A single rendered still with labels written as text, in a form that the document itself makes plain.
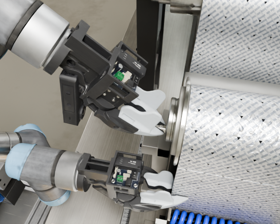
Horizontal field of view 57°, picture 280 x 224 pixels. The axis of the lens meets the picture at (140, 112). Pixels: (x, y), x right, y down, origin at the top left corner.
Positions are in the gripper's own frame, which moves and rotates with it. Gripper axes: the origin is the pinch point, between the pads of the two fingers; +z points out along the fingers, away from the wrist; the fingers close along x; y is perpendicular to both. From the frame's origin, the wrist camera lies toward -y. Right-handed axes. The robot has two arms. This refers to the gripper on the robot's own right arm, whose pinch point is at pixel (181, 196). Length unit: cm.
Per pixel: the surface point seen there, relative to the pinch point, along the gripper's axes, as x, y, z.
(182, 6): 27.9, 24.2, -5.5
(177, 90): 48, -19, -4
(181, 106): 4.4, 21.5, -3.1
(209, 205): -0.3, -1.0, 5.7
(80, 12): 241, -109, -129
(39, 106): 97, -109, -112
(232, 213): -0.3, -2.8, 10.6
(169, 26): 90, -19, -13
